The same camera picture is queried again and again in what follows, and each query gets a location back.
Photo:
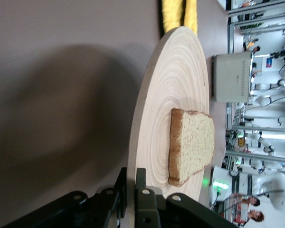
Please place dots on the aluminium frame post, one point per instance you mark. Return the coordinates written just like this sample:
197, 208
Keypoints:
247, 155
251, 129
230, 35

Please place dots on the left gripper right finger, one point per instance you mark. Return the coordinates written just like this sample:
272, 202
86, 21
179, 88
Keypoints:
147, 209

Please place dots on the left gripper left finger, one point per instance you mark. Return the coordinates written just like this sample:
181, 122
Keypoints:
85, 213

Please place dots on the silver two-slot toaster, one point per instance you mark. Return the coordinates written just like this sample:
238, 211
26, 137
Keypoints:
228, 78

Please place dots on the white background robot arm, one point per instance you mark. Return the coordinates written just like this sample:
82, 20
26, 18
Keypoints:
263, 101

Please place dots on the round wooden plate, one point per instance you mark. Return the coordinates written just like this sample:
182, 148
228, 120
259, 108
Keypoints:
171, 95

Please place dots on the slice of brown bread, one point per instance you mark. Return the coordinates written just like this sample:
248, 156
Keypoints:
194, 147

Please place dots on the yellow quilted oven mitt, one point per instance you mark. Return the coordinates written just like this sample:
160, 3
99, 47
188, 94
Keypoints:
172, 16
191, 14

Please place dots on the table cover mat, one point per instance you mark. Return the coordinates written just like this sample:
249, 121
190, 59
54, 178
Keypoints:
38, 35

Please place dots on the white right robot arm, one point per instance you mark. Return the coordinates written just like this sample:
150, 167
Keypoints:
225, 175

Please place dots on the person in orange shirt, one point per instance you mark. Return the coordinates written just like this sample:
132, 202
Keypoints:
257, 216
254, 202

